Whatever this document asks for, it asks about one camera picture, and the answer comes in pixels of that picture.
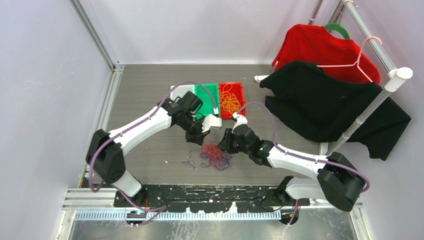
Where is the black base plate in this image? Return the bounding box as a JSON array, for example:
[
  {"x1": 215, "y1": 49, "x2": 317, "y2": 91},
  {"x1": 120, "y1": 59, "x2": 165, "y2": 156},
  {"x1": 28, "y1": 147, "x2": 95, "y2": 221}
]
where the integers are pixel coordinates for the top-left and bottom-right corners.
[{"x1": 113, "y1": 184, "x2": 311, "y2": 214}]

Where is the white clothes rack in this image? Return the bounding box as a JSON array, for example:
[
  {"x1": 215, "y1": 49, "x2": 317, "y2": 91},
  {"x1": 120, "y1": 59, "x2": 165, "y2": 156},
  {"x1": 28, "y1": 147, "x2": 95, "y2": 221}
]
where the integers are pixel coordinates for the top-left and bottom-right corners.
[{"x1": 254, "y1": 0, "x2": 414, "y2": 204}]

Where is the red plastic bin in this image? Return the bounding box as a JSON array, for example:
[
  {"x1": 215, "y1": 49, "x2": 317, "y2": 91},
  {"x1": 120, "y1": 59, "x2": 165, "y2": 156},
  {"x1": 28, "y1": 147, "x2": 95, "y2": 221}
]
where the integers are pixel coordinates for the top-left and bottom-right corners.
[{"x1": 218, "y1": 82, "x2": 246, "y2": 120}]

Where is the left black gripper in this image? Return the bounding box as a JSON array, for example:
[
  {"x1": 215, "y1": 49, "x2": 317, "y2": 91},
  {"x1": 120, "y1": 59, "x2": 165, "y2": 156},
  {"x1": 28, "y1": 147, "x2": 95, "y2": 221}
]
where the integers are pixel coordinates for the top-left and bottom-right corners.
[{"x1": 177, "y1": 113, "x2": 211, "y2": 146}]

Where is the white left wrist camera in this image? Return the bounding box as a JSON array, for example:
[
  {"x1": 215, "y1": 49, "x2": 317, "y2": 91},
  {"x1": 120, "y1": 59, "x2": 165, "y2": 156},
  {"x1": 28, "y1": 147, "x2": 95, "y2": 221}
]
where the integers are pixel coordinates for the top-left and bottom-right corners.
[{"x1": 202, "y1": 107, "x2": 222, "y2": 133}]

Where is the pink hanger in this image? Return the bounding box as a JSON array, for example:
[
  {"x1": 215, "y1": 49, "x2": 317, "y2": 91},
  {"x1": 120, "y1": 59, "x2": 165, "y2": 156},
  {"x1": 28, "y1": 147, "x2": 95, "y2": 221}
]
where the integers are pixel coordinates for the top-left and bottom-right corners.
[{"x1": 317, "y1": 36, "x2": 383, "y2": 83}]

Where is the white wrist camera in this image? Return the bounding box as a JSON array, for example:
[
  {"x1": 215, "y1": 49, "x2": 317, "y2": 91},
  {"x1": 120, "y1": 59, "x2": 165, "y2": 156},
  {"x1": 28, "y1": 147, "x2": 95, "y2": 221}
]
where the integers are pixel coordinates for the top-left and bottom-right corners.
[
  {"x1": 231, "y1": 112, "x2": 248, "y2": 130},
  {"x1": 202, "y1": 107, "x2": 222, "y2": 133}
]

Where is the black shirt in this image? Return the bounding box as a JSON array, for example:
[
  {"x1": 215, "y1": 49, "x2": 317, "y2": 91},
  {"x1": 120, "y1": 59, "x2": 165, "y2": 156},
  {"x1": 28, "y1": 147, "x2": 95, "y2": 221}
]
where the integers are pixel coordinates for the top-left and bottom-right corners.
[{"x1": 259, "y1": 61, "x2": 411, "y2": 161}]

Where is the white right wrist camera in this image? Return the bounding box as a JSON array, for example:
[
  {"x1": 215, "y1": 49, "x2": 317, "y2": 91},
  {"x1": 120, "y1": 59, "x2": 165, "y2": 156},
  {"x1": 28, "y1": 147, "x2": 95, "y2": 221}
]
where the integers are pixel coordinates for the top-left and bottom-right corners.
[{"x1": 231, "y1": 112, "x2": 248, "y2": 130}]

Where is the green hanger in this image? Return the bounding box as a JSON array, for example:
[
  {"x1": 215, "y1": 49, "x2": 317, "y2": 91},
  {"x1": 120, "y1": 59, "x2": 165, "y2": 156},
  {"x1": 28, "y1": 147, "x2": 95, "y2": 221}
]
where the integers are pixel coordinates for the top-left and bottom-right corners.
[{"x1": 324, "y1": 23, "x2": 350, "y2": 40}]

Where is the red shirt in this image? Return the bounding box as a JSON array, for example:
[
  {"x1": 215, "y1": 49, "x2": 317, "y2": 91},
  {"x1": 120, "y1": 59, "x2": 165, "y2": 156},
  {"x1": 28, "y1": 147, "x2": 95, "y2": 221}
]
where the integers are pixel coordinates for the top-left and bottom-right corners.
[{"x1": 271, "y1": 24, "x2": 381, "y2": 84}]

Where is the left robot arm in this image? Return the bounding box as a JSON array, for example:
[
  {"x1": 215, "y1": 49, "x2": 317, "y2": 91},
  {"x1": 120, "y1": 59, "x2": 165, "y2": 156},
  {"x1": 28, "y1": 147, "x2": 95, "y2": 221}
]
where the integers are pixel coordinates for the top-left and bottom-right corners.
[{"x1": 86, "y1": 91, "x2": 222, "y2": 207}]

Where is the white plastic bin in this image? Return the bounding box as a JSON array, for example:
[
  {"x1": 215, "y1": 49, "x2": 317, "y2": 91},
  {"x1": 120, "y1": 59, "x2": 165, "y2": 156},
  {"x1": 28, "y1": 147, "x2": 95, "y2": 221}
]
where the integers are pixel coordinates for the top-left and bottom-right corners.
[{"x1": 169, "y1": 84, "x2": 195, "y2": 100}]

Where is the aluminium frame rail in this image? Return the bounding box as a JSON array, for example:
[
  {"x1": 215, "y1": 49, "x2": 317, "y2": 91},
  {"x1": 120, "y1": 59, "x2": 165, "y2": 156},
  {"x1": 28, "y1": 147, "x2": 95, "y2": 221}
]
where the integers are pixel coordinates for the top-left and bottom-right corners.
[{"x1": 70, "y1": 0, "x2": 125, "y2": 130}]

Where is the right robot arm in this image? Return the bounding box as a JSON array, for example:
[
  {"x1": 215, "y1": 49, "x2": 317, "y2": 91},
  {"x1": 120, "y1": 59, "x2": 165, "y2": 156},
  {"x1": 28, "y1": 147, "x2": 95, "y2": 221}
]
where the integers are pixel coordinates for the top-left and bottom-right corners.
[{"x1": 218, "y1": 124, "x2": 367, "y2": 212}]

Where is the coloured cable pile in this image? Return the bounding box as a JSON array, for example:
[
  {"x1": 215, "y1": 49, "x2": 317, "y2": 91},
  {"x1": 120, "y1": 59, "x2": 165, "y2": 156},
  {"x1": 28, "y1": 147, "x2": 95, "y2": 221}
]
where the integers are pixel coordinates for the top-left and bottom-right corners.
[{"x1": 182, "y1": 142, "x2": 233, "y2": 172}]

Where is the yellow cable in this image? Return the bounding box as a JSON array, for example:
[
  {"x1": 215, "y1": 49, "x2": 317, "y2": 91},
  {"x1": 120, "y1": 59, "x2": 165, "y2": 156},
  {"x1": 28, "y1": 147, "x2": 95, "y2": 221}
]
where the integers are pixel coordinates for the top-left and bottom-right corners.
[{"x1": 220, "y1": 83, "x2": 242, "y2": 114}]

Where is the green plastic bin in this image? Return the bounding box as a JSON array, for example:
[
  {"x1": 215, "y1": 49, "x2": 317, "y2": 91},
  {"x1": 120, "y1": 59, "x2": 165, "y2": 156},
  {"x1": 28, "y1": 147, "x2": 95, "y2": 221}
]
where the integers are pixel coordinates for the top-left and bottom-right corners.
[{"x1": 194, "y1": 83, "x2": 221, "y2": 119}]

